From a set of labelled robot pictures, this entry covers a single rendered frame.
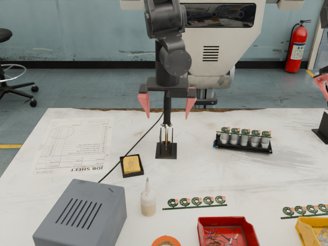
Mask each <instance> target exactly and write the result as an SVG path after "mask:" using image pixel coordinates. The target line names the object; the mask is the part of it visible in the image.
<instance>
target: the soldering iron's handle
mask: <svg viewBox="0 0 328 246"><path fill-rule="evenodd" d="M170 119H171V98H168V97H167V91H165V92H164V121H163V124H171V120H170Z"/></svg>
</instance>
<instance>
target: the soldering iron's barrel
mask: <svg viewBox="0 0 328 246"><path fill-rule="evenodd" d="M164 128H165V147H168V129H169V124H165V125H164Z"/></svg>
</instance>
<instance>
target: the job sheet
mask: <svg viewBox="0 0 328 246"><path fill-rule="evenodd" d="M113 118H114V116H113V117H92V118H71V119H51V122H50V124H49V126H48V129H47V131H46V133H45V135H44V138H43V140H42V142H41V144H40V146H39V149H38V151H37V153H36V156H35V158H34V160H33V162H32V165H31V167H30V169H29V171H28V174H27V176H26V178H36V177H52V176H67V175H83V174H99V173H108V171H109V160H110V149H111V139H112V129H113Z"/></svg>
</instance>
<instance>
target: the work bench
mask: <svg viewBox="0 0 328 246"><path fill-rule="evenodd" d="M185 109H186V108H172V109H171V119H170V120H171V124H173V126H172V127H169V129H168V141H171V142H172V128H173V143H177V159H156V158H155V155H156V146H157V142H158V143H159V142H160V129H161V128H162V141H165V128H164V127H162V126H161V124H163V121H164V115H162V113H163V111H164V109H163V108H150V112H149V119H148V118H147V115H146V112H145V110H144V108H48V109H47V110H46V111H45V113H44V114H43V116H42V117H41V119H40V120H39V122H38V123H37V125H36V126H35V127H34V129H33V130H32V132H31V133H30V135H29V136H28V138H27V139H26V140H25V142H24V143H23V145H22V146H21V148H20V149H19V151H18V152H17V153H16V155H15V156H14V158H13V159H12V161H11V162H10V164H9V165H8V167H7V168H6V169H5V171H4V172H3V174H2V175H1V177H0V246H35V244H34V241H33V238H32V235H33V234H34V232H35V231H36V230H37V228H38V227H39V226H40V224H41V223H42V221H43V220H44V219H45V217H46V216H47V214H48V213H49V211H50V210H51V209H52V207H53V206H54V204H55V203H56V202H57V200H58V199H59V198H60V196H61V195H62V194H63V192H64V191H65V189H66V188H67V187H68V185H69V184H70V183H71V181H72V180H73V179H79V180H85V181H91V182H98V181H99V180H101V179H102V178H103V177H104V176H105V175H106V174H107V173H99V174H83V175H67V176H52V177H36V178H26V176H27V174H28V171H29V169H30V167H31V165H32V162H33V160H34V158H35V156H36V153H37V151H38V149H39V146H40V144H41V142H42V140H43V138H44V135H45V133H46V131H47V129H48V126H49V124H50V122H51V119H71V118H92V117H113V116H114V118H113V129H112V139H111V149H110V160H109V171H110V170H111V169H112V168H113V167H114V166H115V165H116V164H117V163H118V162H119V161H120V157H121V156H124V155H125V154H126V153H127V152H128V151H129V150H130V149H131V148H132V147H133V146H134V145H135V144H136V143H137V141H138V140H139V139H140V138H141V137H142V136H143V135H144V134H145V133H146V132H147V131H148V130H149V129H150V128H151V127H152V126H153V125H154V124H155V123H156V121H157V120H158V119H159V118H160V116H161V115H162V117H161V118H160V120H159V121H158V122H157V123H156V124H155V126H154V127H153V128H152V129H151V130H150V131H149V132H148V133H147V134H146V135H145V136H144V137H143V138H142V139H141V140H140V141H139V143H138V144H137V145H136V146H135V147H134V148H133V149H132V150H131V151H130V152H129V153H128V154H127V156H128V155H135V154H139V155H140V158H141V162H142V165H143V169H144V175H141V176H134V177H128V178H123V174H122V169H121V163H119V164H118V165H117V166H116V167H115V169H114V170H113V171H112V172H111V173H110V174H109V175H108V176H106V177H105V178H104V179H103V180H102V181H101V182H100V183H103V184H109V185H117V186H123V187H124V190H125V201H126V212H127V218H126V221H125V223H124V225H123V227H122V230H121V232H120V234H119V237H118V239H117V242H116V244H115V246H152V243H153V242H154V241H155V240H156V239H157V238H159V237H161V236H164V235H166V236H171V237H174V238H175V239H177V240H178V241H179V243H180V244H181V246H200V244H199V237H198V231H197V222H198V218H199V217H218V216H244V217H245V218H246V221H247V222H248V223H251V224H252V225H253V226H254V229H255V232H256V235H257V238H258V241H259V244H260V246H303V245H302V243H301V240H300V238H299V235H298V233H297V231H296V228H295V225H296V222H297V219H298V218H292V219H281V218H280V217H289V216H288V215H286V214H285V213H284V212H283V208H284V207H290V208H291V207H293V208H295V207H296V206H302V207H303V206H305V207H306V206H307V205H313V206H315V205H317V206H318V204H325V205H326V204H328V144H327V145H326V144H325V143H324V142H323V141H322V140H321V139H320V138H319V137H318V136H317V135H316V134H315V133H314V132H313V131H312V130H311V129H317V128H319V125H320V122H321V119H322V116H323V113H324V111H325V112H327V113H328V110H325V108H192V109H191V110H190V111H189V114H188V117H187V119H185ZM222 127H230V133H231V129H232V128H240V134H241V130H242V129H250V135H251V132H252V130H260V131H261V134H260V136H261V135H262V132H263V131H268V132H269V131H271V137H272V138H270V142H271V148H272V154H270V155H268V153H259V152H250V151H241V150H233V149H224V148H219V149H216V148H215V147H213V141H214V140H216V133H217V132H216V131H220V132H221V128H222ZM219 134H220V133H219ZM109 171H108V172H109ZM147 177H148V179H149V183H150V187H151V189H152V190H153V191H154V192H155V193H156V213H155V214H154V215H153V216H150V217H147V216H144V215H143V214H142V212H141V193H142V192H143V191H144V190H145V184H146V179H147ZM207 196H209V197H213V198H214V203H213V204H211V205H220V204H219V203H217V202H216V201H215V197H216V196H225V197H226V199H225V203H223V204H227V206H217V207H202V208H187V209H173V210H163V209H162V208H172V207H170V206H169V205H168V204H167V202H168V200H170V199H178V205H177V206H176V207H184V206H182V205H180V199H182V198H187V199H188V198H189V199H190V204H189V205H188V206H196V205H194V204H193V203H192V202H191V200H192V198H194V197H198V198H202V203H201V205H207V204H205V203H204V202H203V199H204V197H207ZM201 205H199V206H201Z"/></svg>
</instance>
